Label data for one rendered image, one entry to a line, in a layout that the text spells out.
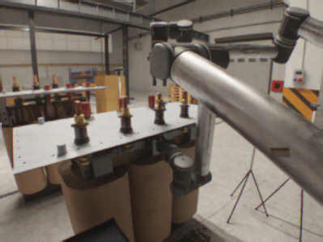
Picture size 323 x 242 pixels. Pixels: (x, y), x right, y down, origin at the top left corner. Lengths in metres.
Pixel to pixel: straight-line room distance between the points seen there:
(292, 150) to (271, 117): 0.09
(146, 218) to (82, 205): 0.60
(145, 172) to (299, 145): 1.04
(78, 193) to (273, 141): 0.98
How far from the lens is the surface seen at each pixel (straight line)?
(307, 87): 5.67
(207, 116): 0.91
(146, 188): 1.35
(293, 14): 1.37
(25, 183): 2.81
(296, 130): 0.44
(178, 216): 1.96
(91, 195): 1.10
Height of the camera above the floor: 1.68
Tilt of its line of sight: 14 degrees down
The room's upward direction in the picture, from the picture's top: straight up
